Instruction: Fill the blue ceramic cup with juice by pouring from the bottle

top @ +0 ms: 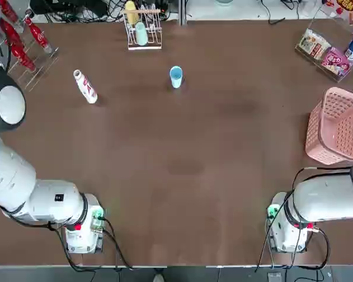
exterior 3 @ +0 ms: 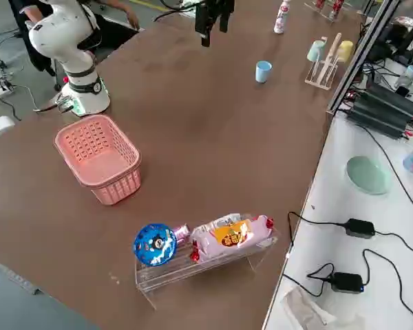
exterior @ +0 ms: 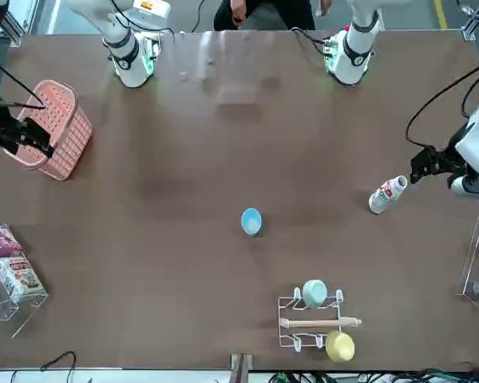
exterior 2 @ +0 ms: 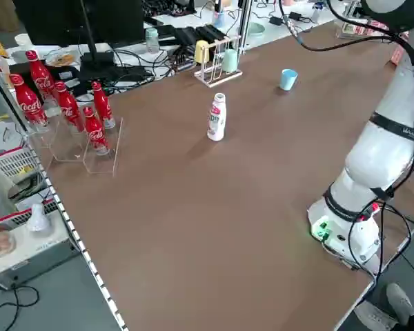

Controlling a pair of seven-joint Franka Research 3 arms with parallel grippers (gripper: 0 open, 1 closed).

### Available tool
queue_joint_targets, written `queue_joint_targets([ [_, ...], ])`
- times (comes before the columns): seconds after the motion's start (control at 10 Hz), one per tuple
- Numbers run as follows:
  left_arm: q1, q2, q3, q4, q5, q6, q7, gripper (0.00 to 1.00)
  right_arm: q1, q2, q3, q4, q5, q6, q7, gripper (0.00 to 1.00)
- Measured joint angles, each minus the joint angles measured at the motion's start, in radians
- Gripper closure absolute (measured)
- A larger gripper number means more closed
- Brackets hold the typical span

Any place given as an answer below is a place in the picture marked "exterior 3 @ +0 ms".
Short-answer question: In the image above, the black finned power supply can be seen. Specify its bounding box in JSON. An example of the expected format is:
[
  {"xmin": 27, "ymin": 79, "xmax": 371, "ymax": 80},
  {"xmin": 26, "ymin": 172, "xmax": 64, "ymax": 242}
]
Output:
[
  {"xmin": 364, "ymin": 82, "xmax": 413, "ymax": 118},
  {"xmin": 346, "ymin": 101, "xmax": 411, "ymax": 139}
]

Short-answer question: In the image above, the pink plastic basket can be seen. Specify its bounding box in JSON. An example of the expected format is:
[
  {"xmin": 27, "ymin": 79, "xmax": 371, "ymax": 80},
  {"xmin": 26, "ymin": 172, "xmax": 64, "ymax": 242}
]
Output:
[{"xmin": 54, "ymin": 114, "xmax": 142, "ymax": 206}]

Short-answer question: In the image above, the person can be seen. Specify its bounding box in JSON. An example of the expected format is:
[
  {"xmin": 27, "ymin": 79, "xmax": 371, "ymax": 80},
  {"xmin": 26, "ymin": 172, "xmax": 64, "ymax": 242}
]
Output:
[{"xmin": 8, "ymin": 0, "xmax": 141, "ymax": 75}]

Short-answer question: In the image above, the yellow cup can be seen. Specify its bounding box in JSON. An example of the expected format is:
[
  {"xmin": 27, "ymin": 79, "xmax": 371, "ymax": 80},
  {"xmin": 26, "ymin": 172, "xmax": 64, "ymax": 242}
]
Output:
[{"xmin": 336, "ymin": 40, "xmax": 354, "ymax": 65}]

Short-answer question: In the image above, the white juice bottle pink label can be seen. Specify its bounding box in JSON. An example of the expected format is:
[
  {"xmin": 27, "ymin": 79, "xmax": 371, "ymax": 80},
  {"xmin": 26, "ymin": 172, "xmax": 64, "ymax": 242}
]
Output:
[{"xmin": 273, "ymin": 0, "xmax": 295, "ymax": 34}]

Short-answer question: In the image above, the clear plastic water bottle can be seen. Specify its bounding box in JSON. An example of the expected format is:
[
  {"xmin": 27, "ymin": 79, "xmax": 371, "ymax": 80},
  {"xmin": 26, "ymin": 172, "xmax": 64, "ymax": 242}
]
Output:
[{"xmin": 394, "ymin": 64, "xmax": 413, "ymax": 91}]

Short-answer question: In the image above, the blue ceramic cup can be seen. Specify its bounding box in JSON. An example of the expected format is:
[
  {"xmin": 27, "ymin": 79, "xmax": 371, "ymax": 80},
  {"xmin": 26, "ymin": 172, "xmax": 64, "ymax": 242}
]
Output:
[{"xmin": 255, "ymin": 60, "xmax": 273, "ymax": 84}]

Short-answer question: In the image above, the white snack packet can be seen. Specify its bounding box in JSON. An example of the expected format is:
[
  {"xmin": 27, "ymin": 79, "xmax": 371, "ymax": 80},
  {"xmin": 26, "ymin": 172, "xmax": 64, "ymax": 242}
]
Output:
[{"xmin": 208, "ymin": 212, "xmax": 254, "ymax": 230}]

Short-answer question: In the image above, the long black cable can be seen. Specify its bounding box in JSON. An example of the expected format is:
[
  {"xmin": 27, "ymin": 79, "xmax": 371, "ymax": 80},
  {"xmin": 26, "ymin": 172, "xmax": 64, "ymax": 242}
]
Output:
[{"xmin": 359, "ymin": 125, "xmax": 413, "ymax": 221}]

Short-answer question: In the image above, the clear acrylic snack shelf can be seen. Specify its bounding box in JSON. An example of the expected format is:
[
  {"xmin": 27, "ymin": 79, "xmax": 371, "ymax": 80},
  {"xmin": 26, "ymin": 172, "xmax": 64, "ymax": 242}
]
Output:
[{"xmin": 134, "ymin": 212, "xmax": 282, "ymax": 310}]

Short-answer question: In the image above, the blue round snack packet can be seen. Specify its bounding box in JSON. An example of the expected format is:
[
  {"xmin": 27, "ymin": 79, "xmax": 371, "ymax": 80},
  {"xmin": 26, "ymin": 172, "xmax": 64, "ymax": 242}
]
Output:
[{"xmin": 133, "ymin": 223, "xmax": 178, "ymax": 268}]

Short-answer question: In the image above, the white power strip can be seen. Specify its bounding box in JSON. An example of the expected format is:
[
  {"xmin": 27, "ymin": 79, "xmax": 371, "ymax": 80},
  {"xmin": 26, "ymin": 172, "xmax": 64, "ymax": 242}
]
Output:
[{"xmin": 0, "ymin": 85, "xmax": 17, "ymax": 103}]

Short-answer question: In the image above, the green bowl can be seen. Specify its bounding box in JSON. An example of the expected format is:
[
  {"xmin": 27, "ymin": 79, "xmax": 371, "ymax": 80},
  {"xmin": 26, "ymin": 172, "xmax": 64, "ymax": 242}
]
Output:
[{"xmin": 346, "ymin": 155, "xmax": 393, "ymax": 196}]

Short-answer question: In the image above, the white wire cup rack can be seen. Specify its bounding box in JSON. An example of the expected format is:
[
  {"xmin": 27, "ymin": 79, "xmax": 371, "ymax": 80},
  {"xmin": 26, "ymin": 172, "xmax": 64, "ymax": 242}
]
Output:
[{"xmin": 304, "ymin": 36, "xmax": 341, "ymax": 91}]

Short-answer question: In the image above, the pink snack bag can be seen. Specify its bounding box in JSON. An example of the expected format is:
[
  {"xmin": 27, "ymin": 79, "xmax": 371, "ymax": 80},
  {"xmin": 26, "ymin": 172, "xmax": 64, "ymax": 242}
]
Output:
[{"xmin": 189, "ymin": 213, "xmax": 275, "ymax": 264}]

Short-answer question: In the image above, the mint green cup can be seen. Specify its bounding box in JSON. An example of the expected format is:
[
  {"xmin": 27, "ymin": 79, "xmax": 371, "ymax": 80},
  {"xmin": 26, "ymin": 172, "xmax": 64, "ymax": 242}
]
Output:
[{"xmin": 306, "ymin": 40, "xmax": 326, "ymax": 63}]

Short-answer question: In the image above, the aluminium frame post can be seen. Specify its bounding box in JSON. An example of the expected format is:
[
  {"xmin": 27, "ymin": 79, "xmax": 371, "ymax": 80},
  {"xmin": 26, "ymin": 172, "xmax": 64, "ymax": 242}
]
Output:
[{"xmin": 326, "ymin": 0, "xmax": 402, "ymax": 120}]

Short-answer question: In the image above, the black adapter cable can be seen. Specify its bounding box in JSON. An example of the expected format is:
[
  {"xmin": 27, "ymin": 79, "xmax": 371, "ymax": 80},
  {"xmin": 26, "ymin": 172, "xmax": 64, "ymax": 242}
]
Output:
[
  {"xmin": 287, "ymin": 211, "xmax": 348, "ymax": 257},
  {"xmin": 362, "ymin": 249, "xmax": 413, "ymax": 330}
]

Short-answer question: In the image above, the clear acrylic can shelf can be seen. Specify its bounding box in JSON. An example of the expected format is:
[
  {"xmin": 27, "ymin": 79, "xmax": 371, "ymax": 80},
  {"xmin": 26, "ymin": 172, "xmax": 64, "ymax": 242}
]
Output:
[{"xmin": 304, "ymin": 0, "xmax": 348, "ymax": 23}]

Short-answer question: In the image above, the small purple snack packet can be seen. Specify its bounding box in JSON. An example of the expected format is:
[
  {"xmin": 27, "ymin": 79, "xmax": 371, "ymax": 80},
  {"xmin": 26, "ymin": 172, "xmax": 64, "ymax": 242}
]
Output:
[{"xmin": 171, "ymin": 223, "xmax": 193, "ymax": 247}]

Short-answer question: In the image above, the green circuit board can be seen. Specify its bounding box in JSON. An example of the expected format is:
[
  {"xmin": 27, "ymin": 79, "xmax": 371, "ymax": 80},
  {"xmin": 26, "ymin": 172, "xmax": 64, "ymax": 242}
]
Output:
[{"xmin": 56, "ymin": 95, "xmax": 85, "ymax": 116}]

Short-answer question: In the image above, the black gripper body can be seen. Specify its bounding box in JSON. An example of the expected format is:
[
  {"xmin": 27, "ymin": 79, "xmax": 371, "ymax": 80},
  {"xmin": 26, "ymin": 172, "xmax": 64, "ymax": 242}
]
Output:
[{"xmin": 199, "ymin": 0, "xmax": 235, "ymax": 17}]

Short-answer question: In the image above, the black power adapter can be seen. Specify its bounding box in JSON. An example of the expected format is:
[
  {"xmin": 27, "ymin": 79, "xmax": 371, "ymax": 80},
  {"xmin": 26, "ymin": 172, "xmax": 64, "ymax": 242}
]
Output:
[
  {"xmin": 331, "ymin": 271, "xmax": 365, "ymax": 295},
  {"xmin": 345, "ymin": 218, "xmax": 376, "ymax": 240}
]

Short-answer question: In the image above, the crumpled plastic wrap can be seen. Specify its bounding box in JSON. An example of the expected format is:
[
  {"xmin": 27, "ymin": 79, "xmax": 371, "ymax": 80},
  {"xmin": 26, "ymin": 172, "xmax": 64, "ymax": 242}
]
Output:
[{"xmin": 281, "ymin": 285, "xmax": 366, "ymax": 330}]

